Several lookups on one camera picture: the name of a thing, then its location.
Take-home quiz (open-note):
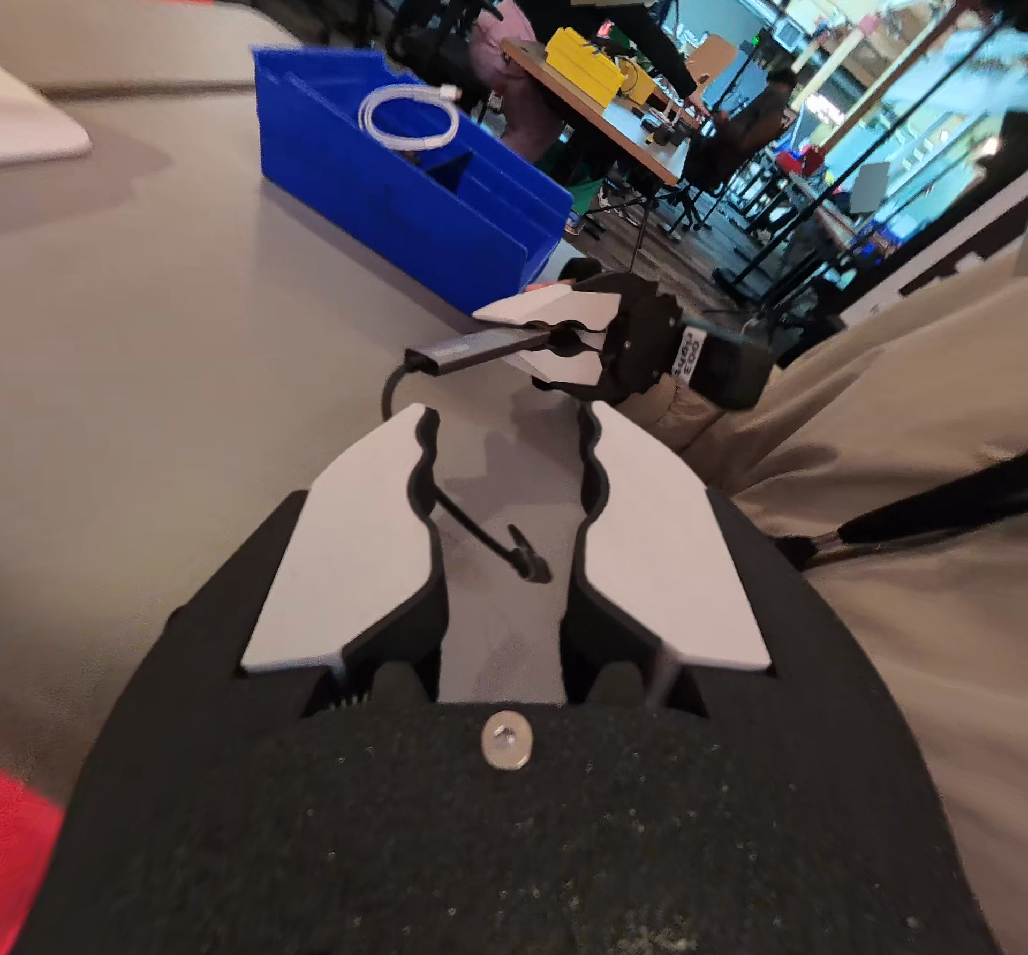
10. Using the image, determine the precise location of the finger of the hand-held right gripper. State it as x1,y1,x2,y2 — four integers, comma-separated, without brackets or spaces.
473,280,624,329
512,331,608,390

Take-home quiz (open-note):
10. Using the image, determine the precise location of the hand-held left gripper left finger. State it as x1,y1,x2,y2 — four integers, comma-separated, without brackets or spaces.
240,402,450,674

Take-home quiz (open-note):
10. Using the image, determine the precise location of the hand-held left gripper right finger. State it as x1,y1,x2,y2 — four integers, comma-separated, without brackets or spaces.
560,399,774,708

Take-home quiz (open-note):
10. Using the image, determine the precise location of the grey usb hub with cable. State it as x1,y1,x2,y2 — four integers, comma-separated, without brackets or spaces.
380,328,557,586

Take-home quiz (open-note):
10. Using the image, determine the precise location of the blue plastic bin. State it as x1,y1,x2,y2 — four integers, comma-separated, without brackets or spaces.
251,47,574,319

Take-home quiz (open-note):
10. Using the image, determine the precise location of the white usb cable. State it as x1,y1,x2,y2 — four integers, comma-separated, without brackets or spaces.
356,84,464,153

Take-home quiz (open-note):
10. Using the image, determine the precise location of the grey desk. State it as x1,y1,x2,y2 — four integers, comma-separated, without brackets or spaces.
0,84,727,792

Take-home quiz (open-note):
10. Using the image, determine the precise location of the wooden work table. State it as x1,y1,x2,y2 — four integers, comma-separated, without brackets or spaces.
501,38,711,187

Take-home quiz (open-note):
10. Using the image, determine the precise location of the person's beige clothing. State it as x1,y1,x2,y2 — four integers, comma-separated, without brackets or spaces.
622,244,1028,955

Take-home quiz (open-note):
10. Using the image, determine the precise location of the adjacent grey table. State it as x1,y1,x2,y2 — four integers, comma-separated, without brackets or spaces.
0,0,302,98

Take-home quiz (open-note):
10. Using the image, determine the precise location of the white tray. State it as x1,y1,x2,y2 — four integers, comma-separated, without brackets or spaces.
0,68,91,169

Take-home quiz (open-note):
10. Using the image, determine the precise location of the black cord with metal tip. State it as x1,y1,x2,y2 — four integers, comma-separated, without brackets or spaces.
777,452,1028,571

